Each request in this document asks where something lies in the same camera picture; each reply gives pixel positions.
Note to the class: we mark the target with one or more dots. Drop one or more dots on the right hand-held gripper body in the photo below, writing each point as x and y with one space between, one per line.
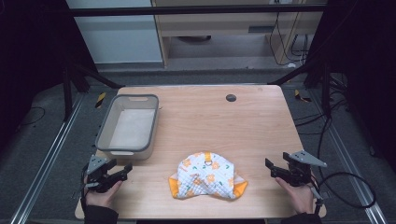
300 172

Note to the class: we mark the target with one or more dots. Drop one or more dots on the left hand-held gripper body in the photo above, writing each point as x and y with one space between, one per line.
99 179

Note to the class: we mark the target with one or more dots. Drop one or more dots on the white basket with grey rim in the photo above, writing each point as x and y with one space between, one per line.
132 129

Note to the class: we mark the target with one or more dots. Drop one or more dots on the white orange quilted oven mitt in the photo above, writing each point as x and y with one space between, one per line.
207 177

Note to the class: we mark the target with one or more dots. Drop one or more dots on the person's left hand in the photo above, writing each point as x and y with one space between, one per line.
101 199

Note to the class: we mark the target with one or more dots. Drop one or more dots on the person's right hand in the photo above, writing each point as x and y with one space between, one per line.
299 197

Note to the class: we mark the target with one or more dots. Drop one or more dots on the yellow black tape strip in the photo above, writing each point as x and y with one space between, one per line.
100 100
300 96

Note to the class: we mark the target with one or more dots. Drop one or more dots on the black metal stand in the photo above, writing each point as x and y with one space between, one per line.
326 90
67 93

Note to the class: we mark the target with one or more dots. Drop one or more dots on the dark curtain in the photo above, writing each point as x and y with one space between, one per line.
367 62
31 62

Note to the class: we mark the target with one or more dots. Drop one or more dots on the white cabinet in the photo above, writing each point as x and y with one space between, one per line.
115 34

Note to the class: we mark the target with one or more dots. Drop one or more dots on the black horizontal bar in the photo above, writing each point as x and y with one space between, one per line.
186 10

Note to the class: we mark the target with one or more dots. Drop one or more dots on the aluminium floor rail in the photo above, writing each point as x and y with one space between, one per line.
351 161
46 158

